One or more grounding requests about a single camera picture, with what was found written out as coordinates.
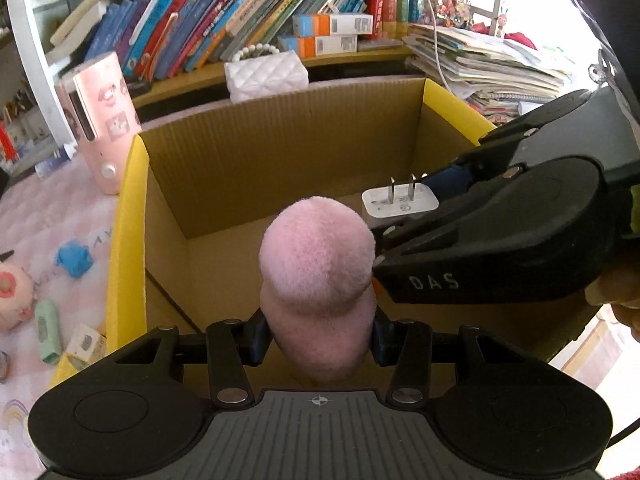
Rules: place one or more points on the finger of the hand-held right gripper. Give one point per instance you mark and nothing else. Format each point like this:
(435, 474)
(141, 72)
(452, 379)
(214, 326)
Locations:
(450, 179)
(430, 230)

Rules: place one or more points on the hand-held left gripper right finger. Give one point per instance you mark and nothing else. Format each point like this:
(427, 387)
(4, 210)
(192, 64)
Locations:
(383, 346)

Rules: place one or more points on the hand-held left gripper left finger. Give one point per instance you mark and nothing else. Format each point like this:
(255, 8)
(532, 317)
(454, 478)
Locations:
(259, 341)

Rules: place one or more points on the white charger plug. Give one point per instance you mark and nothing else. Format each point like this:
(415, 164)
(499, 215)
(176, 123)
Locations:
(395, 201)

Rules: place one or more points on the pink fluffy puff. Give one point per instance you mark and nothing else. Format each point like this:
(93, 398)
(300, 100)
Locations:
(320, 285)

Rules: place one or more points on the small white printed box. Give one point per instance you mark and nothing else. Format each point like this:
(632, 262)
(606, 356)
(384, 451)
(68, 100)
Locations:
(86, 344)

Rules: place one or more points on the yellow cardboard box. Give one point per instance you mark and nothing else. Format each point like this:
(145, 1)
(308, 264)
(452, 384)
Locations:
(225, 160)

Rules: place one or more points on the pink pig plush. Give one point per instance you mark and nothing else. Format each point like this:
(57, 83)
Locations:
(15, 297)

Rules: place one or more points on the person's right hand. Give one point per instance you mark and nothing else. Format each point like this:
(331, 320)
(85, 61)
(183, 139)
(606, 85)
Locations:
(620, 300)

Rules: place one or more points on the stack of papers and notebooks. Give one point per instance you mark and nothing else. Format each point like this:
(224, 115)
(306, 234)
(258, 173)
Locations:
(490, 67)

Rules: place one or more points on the red cloth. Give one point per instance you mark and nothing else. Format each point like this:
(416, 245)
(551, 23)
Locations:
(520, 40)

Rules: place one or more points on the colourful beaded ornament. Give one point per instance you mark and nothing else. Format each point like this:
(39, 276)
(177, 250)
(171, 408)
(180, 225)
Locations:
(452, 7)

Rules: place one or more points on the colourful boxed book set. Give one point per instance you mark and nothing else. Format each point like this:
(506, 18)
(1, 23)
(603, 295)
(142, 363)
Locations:
(397, 10)

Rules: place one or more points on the orange and white box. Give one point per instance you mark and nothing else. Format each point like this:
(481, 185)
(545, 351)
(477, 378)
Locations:
(330, 25)
(320, 46)

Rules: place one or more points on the blue toy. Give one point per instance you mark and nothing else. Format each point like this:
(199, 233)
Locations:
(75, 259)

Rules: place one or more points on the white quilted purse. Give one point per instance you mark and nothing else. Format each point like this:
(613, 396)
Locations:
(265, 76)

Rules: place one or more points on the pink humidifier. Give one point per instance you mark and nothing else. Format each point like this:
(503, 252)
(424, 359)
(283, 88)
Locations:
(107, 120)

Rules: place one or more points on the small spray bottle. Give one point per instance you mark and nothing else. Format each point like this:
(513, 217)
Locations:
(52, 162)

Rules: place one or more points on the row of colourful books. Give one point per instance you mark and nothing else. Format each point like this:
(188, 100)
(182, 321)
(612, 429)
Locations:
(210, 20)

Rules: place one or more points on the white thick book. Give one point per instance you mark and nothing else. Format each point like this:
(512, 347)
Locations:
(75, 42)

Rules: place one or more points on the cream thick book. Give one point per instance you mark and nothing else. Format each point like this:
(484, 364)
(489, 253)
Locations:
(80, 10)

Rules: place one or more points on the white bookshelf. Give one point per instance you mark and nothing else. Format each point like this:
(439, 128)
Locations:
(30, 35)

